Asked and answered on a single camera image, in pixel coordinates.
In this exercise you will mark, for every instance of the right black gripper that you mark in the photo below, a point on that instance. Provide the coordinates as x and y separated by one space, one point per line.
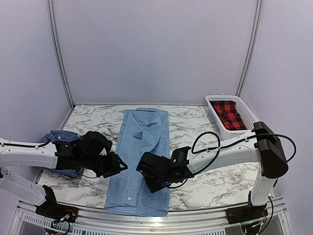
152 187

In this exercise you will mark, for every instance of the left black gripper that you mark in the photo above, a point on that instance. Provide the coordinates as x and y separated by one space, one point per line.
114 167

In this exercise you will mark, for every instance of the light blue long sleeve shirt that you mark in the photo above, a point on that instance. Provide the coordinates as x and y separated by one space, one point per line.
143 141

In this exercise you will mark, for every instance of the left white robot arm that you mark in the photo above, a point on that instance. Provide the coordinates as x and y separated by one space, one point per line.
25 154

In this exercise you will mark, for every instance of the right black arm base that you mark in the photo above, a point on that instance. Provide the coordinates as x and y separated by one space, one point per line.
246 213

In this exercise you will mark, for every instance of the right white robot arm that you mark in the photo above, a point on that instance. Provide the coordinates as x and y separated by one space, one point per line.
259 145

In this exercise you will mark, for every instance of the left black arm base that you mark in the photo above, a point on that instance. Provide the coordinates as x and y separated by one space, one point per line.
52 209

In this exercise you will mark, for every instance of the folded blue checked shirt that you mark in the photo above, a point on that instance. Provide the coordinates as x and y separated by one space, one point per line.
68 136

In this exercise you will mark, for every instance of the red black plaid shirt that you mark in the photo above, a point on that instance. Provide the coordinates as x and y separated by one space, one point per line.
228 114

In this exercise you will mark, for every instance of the white plastic basket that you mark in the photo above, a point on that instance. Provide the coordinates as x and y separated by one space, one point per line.
246 114

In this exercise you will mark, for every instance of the front aluminium rail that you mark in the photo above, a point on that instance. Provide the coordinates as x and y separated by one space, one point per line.
97 221

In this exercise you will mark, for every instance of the left aluminium frame post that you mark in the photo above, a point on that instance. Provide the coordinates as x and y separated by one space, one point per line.
58 53

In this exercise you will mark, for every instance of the aluminium frame post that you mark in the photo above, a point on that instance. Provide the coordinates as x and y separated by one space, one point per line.
251 47
58 53

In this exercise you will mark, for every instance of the right aluminium frame post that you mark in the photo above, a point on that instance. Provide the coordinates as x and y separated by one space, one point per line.
251 47

